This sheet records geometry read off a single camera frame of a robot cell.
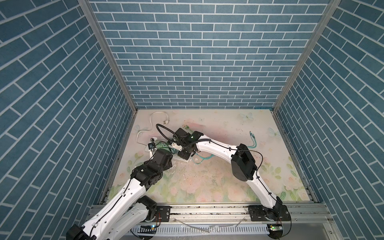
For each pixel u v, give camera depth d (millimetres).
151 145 685
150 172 550
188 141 683
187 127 1090
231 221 726
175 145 812
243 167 559
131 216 558
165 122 1111
